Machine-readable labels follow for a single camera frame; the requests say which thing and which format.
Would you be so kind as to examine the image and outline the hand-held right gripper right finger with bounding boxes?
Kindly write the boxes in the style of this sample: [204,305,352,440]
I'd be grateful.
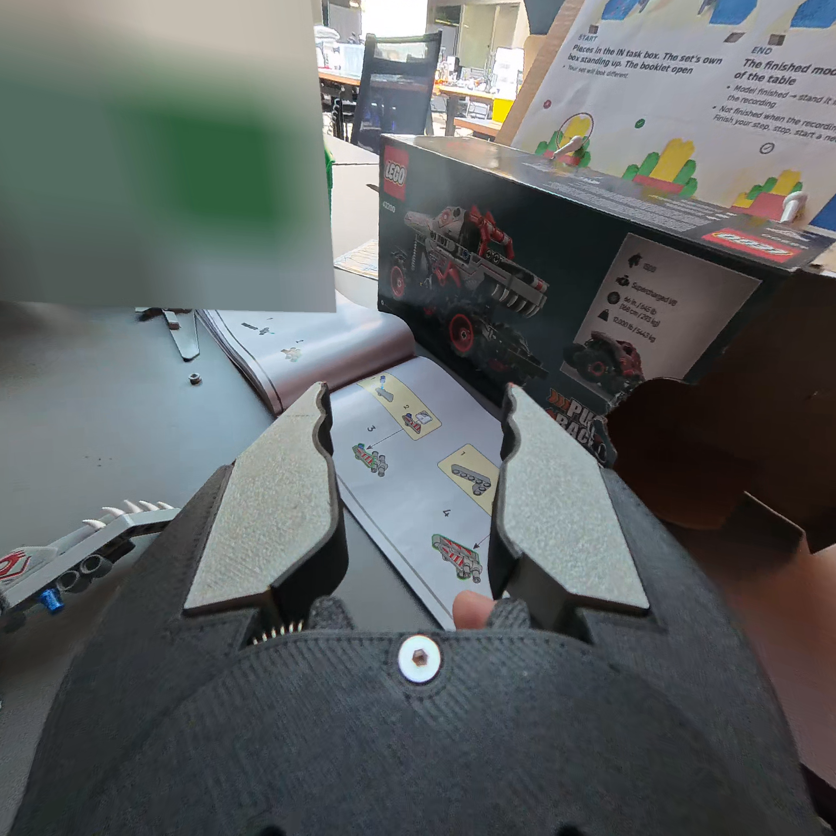
[489,384,651,618]

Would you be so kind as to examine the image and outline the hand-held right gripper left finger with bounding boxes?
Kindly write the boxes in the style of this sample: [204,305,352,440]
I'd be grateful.
[183,382,350,621]

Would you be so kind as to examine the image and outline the grey toothed lego model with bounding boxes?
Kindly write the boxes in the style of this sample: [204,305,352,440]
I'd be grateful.
[0,499,180,631]

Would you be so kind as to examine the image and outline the dark grey lego blade part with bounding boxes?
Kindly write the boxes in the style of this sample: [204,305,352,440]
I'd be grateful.
[135,307,201,362]

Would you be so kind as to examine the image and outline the dark printed lego set box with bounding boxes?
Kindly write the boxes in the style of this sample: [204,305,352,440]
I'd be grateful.
[377,134,836,572]

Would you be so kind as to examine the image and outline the person's right hand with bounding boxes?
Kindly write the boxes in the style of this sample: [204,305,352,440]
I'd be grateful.
[452,591,495,631]

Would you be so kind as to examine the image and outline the open instruction booklet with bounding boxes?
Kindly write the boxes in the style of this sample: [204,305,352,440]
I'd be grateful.
[195,307,507,633]

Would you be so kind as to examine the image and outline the printed paper sheet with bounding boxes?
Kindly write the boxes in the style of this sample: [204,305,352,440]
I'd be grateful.
[333,240,380,280]

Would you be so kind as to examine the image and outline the instruction sheet on cardboard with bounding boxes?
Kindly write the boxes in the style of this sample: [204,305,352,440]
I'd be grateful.
[499,0,836,233]

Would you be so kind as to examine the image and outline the black office chair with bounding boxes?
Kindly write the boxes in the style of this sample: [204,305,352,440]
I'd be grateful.
[349,30,443,154]

